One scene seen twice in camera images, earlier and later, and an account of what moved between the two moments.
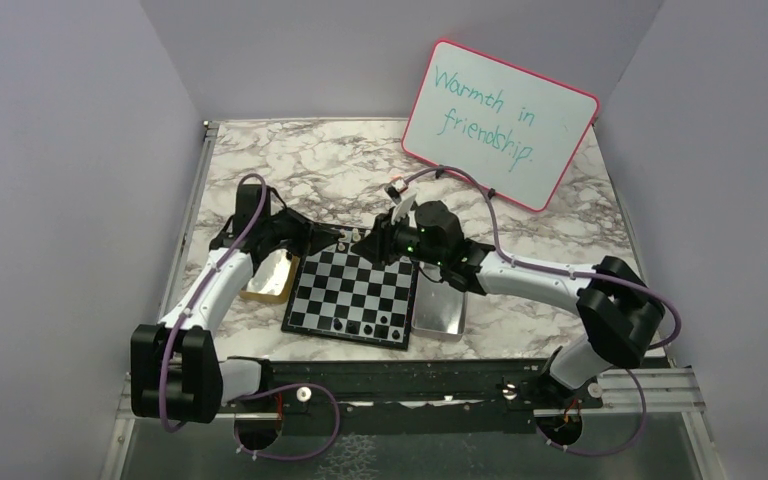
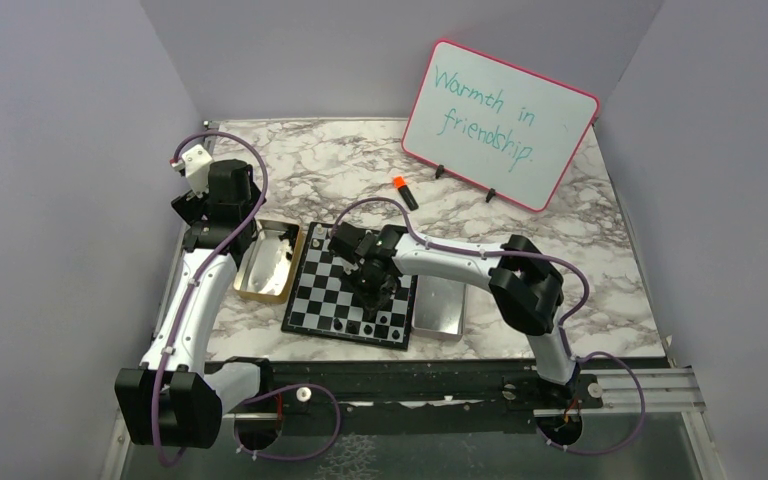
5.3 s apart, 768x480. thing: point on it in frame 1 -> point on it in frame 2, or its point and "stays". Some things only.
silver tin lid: (438, 311) stays
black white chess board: (345, 294) stays
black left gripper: (312, 237) -> (193, 207)
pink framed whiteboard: (496, 129) stays
